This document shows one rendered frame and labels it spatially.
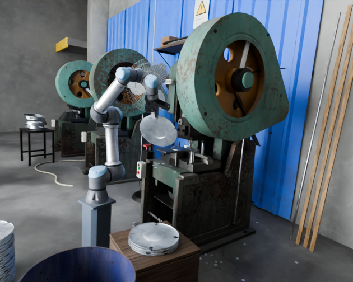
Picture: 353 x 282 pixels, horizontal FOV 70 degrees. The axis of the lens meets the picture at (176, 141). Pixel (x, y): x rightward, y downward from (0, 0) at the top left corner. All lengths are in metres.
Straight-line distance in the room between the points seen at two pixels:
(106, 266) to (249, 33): 1.57
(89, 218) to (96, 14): 5.93
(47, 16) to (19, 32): 0.87
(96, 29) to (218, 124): 5.77
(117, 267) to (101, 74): 2.29
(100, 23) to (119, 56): 3.99
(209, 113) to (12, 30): 7.26
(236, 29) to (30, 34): 7.15
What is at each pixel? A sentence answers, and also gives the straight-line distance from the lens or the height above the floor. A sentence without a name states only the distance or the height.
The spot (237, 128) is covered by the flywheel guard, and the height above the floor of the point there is 1.00.
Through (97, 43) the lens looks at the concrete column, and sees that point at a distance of 7.02.
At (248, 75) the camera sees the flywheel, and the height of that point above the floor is 1.36.
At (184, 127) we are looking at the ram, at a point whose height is 0.96.
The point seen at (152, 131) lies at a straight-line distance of 1.88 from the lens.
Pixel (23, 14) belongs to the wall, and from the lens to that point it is 8.46.
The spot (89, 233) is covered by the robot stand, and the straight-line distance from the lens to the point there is 1.88.
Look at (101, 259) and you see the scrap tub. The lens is 1.32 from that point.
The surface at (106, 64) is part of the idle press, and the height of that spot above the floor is 1.52.
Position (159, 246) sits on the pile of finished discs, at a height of 0.39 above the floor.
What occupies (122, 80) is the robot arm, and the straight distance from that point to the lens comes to 1.52.
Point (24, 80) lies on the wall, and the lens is 8.24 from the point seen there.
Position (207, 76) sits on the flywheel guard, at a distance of 1.54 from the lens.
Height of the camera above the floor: 1.17
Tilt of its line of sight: 9 degrees down
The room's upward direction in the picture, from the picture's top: 4 degrees clockwise
